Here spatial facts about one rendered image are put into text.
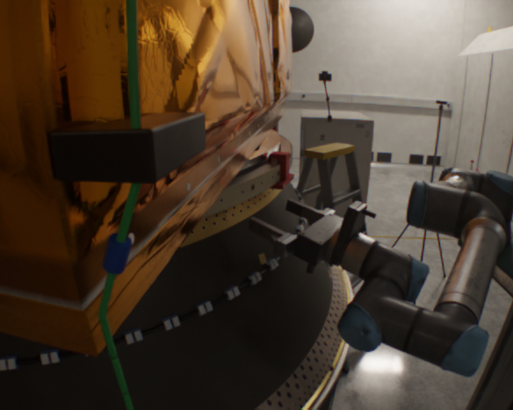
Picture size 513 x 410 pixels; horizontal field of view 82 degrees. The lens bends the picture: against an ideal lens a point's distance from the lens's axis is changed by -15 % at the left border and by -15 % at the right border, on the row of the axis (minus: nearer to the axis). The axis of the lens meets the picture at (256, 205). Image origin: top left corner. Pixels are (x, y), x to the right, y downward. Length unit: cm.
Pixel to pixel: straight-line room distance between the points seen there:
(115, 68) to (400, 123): 861
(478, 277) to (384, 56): 813
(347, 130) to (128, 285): 424
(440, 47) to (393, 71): 129
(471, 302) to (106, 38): 57
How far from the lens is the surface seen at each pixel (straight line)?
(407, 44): 880
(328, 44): 846
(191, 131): 24
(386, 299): 56
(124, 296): 31
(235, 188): 77
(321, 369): 103
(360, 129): 449
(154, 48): 28
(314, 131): 443
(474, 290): 61
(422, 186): 86
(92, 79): 24
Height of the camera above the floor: 194
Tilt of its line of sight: 20 degrees down
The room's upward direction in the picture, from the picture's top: straight up
